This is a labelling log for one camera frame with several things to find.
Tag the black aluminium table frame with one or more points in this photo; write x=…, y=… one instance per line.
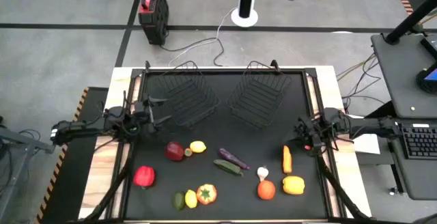
x=222, y=69

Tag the purple eggplant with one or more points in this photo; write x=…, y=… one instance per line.
x=232, y=157

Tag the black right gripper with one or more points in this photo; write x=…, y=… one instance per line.
x=312, y=130

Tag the small red tomato green leaves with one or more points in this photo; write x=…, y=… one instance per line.
x=188, y=152

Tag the black keyboard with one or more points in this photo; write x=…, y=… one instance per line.
x=420, y=142

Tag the yellow bell pepper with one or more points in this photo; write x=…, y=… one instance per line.
x=293, y=185

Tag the red bell pepper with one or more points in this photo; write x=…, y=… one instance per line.
x=144, y=177

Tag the white paper sheet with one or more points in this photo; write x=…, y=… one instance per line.
x=367, y=143

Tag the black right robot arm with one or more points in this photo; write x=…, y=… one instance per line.
x=368, y=126

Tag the grey keyboard desk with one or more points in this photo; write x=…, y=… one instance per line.
x=420, y=179

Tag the black monitor blue screen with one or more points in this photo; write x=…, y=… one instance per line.
x=425, y=84

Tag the grey metal stand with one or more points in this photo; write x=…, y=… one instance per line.
x=20, y=142

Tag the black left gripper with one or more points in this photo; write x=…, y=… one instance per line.
x=145, y=114

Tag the round orange fruit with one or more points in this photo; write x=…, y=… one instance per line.
x=266, y=190

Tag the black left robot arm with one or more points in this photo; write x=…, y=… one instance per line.
x=78, y=129

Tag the yellow lemon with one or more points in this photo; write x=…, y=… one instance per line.
x=198, y=147
x=190, y=199

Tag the orange yellow corn cob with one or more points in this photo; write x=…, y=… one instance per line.
x=287, y=160

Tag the green avocado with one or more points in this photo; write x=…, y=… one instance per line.
x=178, y=200

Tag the red black battery box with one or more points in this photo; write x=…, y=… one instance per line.
x=153, y=15

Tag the long green chili pepper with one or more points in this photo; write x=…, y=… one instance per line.
x=227, y=166

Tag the black flat device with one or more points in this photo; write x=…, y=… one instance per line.
x=431, y=46

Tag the black table mat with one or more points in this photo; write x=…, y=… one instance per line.
x=239, y=203

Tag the white garlic bulb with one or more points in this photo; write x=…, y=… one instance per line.
x=262, y=173

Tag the grey side desk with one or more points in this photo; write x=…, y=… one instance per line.
x=399, y=80

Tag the dark red apple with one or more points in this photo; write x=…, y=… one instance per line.
x=174, y=151

